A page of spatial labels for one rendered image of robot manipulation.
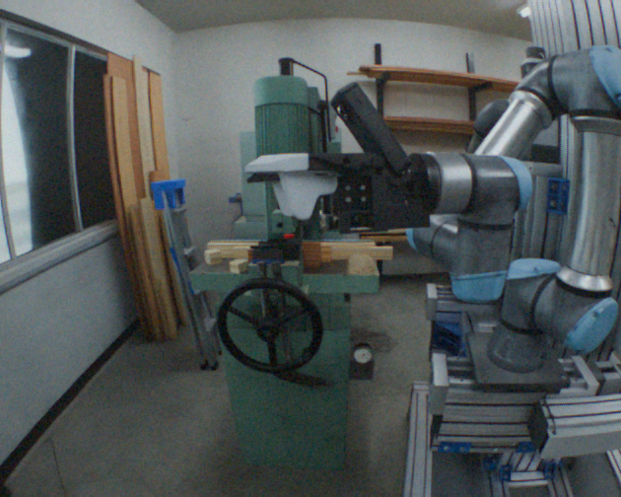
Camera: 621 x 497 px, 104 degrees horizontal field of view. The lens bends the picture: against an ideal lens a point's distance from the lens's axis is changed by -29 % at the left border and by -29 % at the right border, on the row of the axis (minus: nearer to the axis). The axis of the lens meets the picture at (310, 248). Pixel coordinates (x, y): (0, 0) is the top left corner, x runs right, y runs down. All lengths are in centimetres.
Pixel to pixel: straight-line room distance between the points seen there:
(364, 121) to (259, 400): 111
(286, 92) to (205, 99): 261
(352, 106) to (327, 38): 325
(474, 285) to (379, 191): 19
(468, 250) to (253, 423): 114
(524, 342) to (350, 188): 55
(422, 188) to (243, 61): 332
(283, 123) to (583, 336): 94
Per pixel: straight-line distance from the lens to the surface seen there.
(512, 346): 78
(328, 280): 103
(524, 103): 67
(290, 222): 111
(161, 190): 193
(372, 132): 37
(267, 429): 141
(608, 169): 62
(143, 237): 240
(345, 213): 34
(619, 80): 61
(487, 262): 45
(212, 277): 110
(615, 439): 92
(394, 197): 38
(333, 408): 129
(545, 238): 98
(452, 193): 39
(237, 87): 357
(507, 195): 44
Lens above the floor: 125
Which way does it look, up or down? 15 degrees down
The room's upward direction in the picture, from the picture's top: 1 degrees counter-clockwise
